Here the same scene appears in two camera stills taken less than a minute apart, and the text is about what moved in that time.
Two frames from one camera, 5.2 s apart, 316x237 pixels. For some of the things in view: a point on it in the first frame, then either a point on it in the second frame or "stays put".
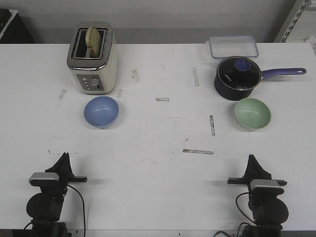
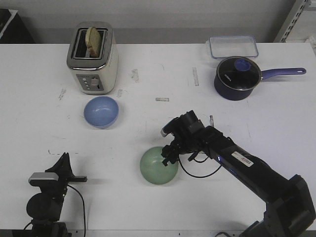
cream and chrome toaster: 93,56 stays put
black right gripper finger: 251,171 to 167,150
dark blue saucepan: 237,77 stays put
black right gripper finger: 255,170 to 172,158
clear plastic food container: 222,46 stays put
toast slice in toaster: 94,42 stays put
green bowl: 252,114 to 153,169
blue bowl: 101,111 stays put
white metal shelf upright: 295,14 stays put
